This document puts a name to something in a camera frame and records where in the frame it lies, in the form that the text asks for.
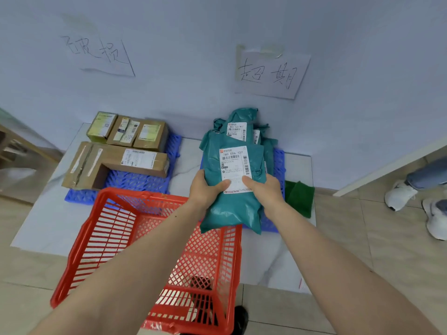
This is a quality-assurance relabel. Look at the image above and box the person's right hand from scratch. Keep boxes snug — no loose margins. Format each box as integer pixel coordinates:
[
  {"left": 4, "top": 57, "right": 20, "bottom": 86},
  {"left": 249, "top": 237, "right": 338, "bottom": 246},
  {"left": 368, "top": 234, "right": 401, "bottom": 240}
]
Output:
[{"left": 241, "top": 173, "right": 287, "bottom": 222}]

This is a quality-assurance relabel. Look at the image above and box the person's left hand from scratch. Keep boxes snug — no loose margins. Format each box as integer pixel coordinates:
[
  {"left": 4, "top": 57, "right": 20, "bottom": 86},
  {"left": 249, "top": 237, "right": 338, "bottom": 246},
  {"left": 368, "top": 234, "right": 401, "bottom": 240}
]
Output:
[{"left": 188, "top": 169, "right": 232, "bottom": 220}]

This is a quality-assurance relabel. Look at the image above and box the blue plastic pallet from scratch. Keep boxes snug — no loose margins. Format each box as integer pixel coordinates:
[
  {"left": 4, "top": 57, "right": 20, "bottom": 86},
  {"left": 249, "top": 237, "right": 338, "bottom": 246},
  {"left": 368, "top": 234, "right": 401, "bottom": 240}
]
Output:
[
  {"left": 64, "top": 132, "right": 183, "bottom": 206},
  {"left": 199, "top": 146, "right": 286, "bottom": 234}
]

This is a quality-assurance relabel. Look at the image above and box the small cardboard box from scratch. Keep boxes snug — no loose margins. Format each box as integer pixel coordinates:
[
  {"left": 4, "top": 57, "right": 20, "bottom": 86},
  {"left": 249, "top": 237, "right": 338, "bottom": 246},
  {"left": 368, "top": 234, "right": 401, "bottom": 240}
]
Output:
[{"left": 132, "top": 118, "right": 169, "bottom": 153}]

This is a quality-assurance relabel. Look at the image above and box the red plastic basket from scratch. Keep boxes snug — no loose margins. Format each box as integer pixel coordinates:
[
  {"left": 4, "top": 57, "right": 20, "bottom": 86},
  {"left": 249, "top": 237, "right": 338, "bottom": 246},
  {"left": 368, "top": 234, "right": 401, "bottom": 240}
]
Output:
[{"left": 50, "top": 187, "right": 244, "bottom": 335}]

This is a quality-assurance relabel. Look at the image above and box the long cardboard box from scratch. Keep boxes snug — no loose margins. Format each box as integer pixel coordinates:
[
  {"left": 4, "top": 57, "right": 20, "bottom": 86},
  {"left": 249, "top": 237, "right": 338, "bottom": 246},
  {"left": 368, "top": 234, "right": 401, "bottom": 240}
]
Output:
[{"left": 101, "top": 144, "right": 171, "bottom": 178}]

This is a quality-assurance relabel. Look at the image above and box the taped brown cardboard box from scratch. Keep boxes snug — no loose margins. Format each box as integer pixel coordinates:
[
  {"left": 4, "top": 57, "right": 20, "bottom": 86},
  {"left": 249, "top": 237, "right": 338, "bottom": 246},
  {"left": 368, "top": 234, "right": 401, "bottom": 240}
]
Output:
[{"left": 106, "top": 115, "right": 141, "bottom": 147}]

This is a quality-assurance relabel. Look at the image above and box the yellow label cardboard box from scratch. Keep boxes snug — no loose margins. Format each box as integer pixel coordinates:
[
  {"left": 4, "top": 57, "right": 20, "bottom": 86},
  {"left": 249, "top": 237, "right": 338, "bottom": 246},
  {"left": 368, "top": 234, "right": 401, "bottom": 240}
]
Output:
[{"left": 86, "top": 111, "right": 118, "bottom": 143}]

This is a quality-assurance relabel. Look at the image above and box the large taped cardboard box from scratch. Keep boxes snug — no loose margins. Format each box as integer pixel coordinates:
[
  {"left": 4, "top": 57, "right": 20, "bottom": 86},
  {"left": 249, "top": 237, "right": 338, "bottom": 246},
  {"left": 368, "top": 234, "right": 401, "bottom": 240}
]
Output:
[{"left": 61, "top": 141, "right": 112, "bottom": 191}]

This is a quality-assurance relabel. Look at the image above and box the person's right forearm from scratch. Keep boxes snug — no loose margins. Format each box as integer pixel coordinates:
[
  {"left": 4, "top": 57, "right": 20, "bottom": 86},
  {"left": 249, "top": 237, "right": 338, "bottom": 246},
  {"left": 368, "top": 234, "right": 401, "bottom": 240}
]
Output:
[{"left": 271, "top": 205, "right": 440, "bottom": 335}]

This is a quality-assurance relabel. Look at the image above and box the person's left forearm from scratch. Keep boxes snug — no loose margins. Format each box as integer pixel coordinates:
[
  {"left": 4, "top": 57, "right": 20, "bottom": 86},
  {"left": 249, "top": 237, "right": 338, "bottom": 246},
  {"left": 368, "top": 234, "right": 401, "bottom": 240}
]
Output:
[{"left": 29, "top": 202, "right": 207, "bottom": 335}]

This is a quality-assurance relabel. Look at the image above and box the person's black left shoe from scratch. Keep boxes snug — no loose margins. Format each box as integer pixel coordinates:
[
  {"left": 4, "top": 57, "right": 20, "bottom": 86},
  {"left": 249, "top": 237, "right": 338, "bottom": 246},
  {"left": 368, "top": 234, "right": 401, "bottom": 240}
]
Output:
[{"left": 188, "top": 275, "right": 214, "bottom": 325}]

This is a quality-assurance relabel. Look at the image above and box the person's black shoe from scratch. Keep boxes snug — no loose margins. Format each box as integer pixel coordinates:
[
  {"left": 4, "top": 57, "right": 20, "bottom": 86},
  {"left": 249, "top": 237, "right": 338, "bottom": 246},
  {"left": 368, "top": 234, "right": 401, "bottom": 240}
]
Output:
[
  {"left": 230, "top": 306, "right": 249, "bottom": 335},
  {"left": 188, "top": 275, "right": 214, "bottom": 325}
]

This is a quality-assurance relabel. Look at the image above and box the person's black right shoe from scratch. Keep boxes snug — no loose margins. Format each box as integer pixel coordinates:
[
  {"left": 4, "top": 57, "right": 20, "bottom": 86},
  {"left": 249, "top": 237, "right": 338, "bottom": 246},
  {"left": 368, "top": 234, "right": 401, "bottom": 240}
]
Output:
[{"left": 230, "top": 306, "right": 249, "bottom": 335}]

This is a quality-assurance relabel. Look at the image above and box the green cloth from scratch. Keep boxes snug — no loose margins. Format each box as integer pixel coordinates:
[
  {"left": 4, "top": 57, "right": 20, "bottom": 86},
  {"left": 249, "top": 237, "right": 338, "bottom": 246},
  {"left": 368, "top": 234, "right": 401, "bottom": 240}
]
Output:
[{"left": 284, "top": 180, "right": 316, "bottom": 219}]

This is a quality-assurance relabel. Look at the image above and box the wooden chair dark seat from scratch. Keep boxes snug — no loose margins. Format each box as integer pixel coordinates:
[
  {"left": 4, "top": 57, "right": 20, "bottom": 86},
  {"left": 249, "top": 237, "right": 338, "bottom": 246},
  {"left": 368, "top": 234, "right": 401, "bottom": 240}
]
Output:
[{"left": 0, "top": 107, "right": 65, "bottom": 206}]

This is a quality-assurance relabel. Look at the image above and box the straight-edge paper wall sign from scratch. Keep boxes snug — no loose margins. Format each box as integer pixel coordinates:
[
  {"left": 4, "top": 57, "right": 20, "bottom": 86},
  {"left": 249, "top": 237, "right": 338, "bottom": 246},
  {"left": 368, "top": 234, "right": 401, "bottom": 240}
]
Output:
[{"left": 234, "top": 44, "right": 312, "bottom": 101}]

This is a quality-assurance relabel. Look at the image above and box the torn-edge paper wall sign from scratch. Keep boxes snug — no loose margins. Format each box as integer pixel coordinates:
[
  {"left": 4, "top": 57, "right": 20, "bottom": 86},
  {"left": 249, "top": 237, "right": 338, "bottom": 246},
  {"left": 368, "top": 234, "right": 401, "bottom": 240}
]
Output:
[{"left": 59, "top": 13, "right": 136, "bottom": 78}]

